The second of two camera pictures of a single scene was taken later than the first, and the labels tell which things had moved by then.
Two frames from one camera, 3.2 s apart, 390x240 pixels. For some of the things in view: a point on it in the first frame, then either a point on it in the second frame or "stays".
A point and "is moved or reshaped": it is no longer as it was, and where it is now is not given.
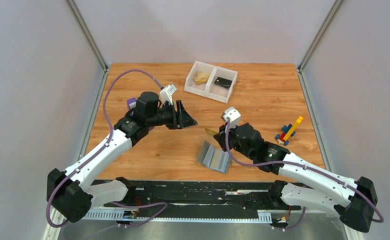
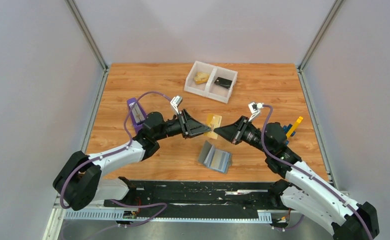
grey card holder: x=216 y=159 stays
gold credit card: x=210 y=132 is moved or reshaped
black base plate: x=222 y=196 stays
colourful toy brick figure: x=288 y=131 stays
